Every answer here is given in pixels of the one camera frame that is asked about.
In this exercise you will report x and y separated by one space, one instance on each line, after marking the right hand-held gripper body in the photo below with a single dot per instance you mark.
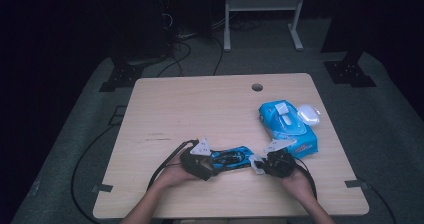
280 164

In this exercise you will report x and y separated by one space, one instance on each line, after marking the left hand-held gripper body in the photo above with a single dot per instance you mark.
195 162

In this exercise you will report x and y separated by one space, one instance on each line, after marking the white wet wipe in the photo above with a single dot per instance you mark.
256 164
282 108

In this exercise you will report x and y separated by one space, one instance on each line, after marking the blue and black toy car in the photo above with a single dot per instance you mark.
233 157

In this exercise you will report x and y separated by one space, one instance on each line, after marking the blue wet wipes pack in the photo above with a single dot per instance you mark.
290 134

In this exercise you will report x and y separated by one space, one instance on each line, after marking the person's left hand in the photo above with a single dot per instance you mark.
175 177

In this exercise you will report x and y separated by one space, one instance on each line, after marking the person's right hand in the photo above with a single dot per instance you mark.
300 184

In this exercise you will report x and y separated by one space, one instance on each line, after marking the dark tape strip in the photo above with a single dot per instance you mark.
101 188
356 183

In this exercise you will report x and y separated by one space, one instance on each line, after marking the black stand base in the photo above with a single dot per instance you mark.
121 77
350 73

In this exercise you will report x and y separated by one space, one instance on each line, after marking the white metal stand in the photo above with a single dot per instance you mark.
263 3

